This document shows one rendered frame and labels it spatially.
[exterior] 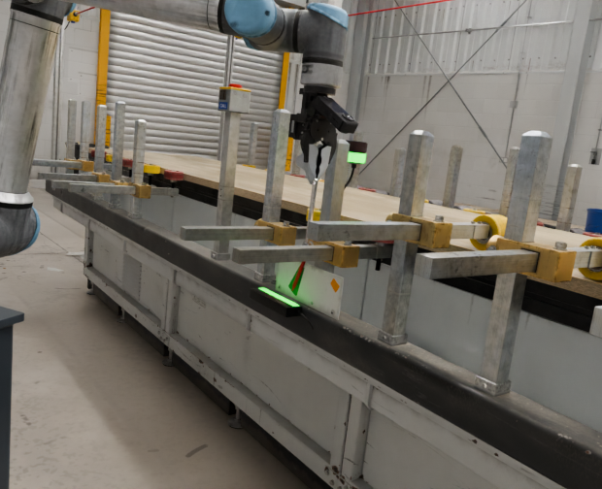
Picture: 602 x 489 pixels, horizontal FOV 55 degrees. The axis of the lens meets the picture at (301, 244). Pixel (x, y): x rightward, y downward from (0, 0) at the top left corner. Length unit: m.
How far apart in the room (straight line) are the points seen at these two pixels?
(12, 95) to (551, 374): 1.34
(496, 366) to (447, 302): 0.37
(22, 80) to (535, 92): 8.41
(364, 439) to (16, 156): 1.18
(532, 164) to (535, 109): 8.36
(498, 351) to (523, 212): 0.24
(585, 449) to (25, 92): 1.37
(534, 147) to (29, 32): 1.13
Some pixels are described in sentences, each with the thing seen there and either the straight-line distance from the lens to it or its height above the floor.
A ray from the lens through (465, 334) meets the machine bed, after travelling 1.38.
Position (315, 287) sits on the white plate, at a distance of 1.40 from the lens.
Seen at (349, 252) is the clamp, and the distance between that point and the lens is 1.33.
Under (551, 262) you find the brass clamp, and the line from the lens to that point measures 0.99.
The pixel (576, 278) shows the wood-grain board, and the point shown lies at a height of 0.90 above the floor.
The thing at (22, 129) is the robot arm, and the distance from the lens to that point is 1.59.
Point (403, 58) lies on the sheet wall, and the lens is 11.13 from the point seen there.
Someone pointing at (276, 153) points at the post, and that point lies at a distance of 1.55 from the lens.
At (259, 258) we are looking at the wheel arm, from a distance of 1.23.
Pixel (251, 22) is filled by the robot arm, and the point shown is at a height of 1.30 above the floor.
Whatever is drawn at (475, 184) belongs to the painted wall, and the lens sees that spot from 9.79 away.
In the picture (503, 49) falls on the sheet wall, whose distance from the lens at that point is 9.87.
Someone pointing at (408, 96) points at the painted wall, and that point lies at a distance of 10.89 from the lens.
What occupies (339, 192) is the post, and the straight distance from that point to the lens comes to 1.37.
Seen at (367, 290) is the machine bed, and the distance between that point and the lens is 1.59.
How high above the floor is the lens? 1.10
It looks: 10 degrees down
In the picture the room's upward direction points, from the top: 6 degrees clockwise
